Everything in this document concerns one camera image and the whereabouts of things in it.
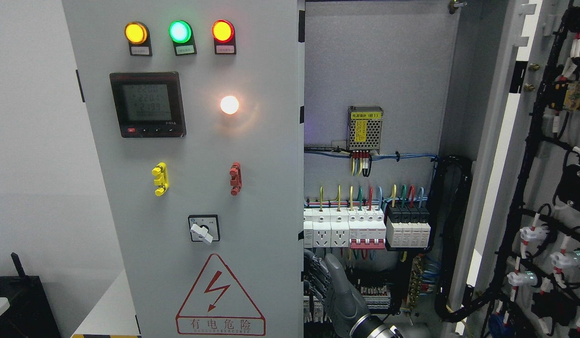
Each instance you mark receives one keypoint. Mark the red electric hazard warning sticker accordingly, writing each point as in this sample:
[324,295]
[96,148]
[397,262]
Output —
[219,305]

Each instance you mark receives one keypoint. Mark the green indicator lamp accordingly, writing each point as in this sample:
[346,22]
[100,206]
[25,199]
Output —
[181,34]

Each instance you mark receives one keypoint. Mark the red terminal clip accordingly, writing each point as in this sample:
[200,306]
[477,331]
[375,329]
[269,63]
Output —
[235,178]

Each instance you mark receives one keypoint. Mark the black equipment at left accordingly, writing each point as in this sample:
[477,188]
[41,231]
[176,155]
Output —
[24,308]

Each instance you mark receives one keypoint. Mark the black digital power meter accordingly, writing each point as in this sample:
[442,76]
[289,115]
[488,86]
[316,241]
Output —
[148,104]

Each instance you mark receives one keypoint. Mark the relay terminal block row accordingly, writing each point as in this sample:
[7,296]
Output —
[375,293]

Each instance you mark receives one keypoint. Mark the black white surge protector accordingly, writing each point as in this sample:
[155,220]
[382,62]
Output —
[407,227]

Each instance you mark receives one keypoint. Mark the white rotary selector switch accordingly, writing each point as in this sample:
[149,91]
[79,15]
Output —
[204,228]

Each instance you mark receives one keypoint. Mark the yellow indicator lamp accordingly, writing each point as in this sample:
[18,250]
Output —
[137,35]

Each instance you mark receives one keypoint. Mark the red indicator lamp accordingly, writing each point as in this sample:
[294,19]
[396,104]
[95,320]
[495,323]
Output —
[224,35]

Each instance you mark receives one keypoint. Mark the white socket and breaker row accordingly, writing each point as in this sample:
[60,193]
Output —
[344,228]

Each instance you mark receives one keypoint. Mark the grey cabinet door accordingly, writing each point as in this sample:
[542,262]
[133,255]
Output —
[259,226]
[511,146]

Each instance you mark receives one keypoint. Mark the metal mesh power supply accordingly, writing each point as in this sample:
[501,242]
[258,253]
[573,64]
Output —
[364,128]

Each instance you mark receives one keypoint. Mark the yellow terminal clip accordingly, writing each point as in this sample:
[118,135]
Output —
[160,178]

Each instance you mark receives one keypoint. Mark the brass ground busbar right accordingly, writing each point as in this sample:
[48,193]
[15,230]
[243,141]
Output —
[415,282]

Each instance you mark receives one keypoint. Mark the white glowing indicator lamp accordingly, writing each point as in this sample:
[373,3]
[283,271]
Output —
[229,104]

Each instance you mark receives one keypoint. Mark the grey robotic right hand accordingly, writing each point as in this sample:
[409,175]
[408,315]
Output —
[327,280]

